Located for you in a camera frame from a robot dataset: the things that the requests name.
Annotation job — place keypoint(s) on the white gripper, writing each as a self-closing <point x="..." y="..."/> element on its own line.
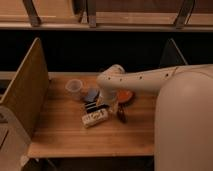
<point x="109" y="97"/>

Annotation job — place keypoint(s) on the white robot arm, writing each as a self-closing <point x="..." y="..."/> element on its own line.
<point x="183" y="124"/>

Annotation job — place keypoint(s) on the dark red spoon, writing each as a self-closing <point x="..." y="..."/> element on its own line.
<point x="121" y="114"/>

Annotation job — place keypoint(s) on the orange red bowl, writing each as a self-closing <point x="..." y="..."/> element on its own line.
<point x="124" y="96"/>

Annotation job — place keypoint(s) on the black white striped block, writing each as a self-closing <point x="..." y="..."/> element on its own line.
<point x="92" y="107"/>

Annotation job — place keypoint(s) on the clear plastic cup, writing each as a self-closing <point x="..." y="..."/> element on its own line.
<point x="74" y="87"/>

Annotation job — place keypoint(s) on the right dark side panel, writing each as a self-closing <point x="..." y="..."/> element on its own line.
<point x="172" y="56"/>

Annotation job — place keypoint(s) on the left wooden side panel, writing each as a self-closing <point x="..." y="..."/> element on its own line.
<point x="23" y="98"/>

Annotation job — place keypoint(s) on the wooden shelf rail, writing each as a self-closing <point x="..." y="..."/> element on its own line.
<point x="108" y="15"/>

